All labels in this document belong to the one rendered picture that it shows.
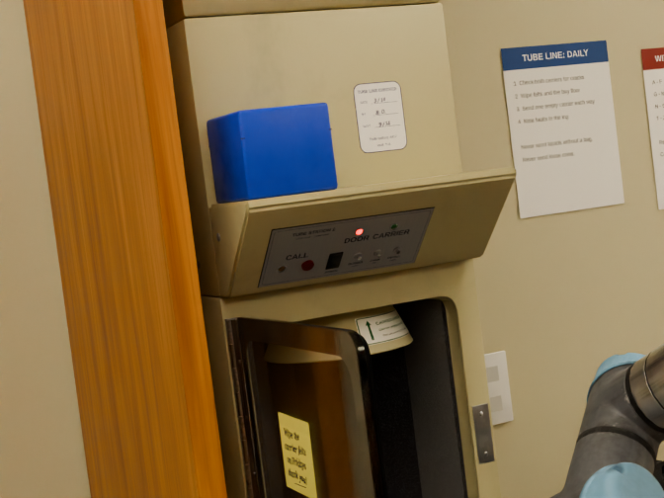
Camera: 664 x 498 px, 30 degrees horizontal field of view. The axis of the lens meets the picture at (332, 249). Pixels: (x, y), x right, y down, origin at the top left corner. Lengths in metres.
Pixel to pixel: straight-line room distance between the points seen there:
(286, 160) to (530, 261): 0.85
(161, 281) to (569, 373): 0.99
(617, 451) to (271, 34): 0.58
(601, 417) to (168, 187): 0.47
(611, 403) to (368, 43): 0.50
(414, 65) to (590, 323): 0.79
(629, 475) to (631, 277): 1.06
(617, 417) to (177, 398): 0.43
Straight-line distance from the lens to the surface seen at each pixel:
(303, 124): 1.26
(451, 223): 1.38
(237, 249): 1.27
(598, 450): 1.17
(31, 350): 1.73
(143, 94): 1.24
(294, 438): 1.21
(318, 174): 1.27
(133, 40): 1.25
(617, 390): 1.20
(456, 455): 1.52
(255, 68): 1.37
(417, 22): 1.46
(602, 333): 2.13
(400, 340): 1.46
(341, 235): 1.31
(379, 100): 1.43
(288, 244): 1.28
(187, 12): 1.35
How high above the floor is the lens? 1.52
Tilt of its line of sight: 3 degrees down
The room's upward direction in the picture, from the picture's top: 7 degrees counter-clockwise
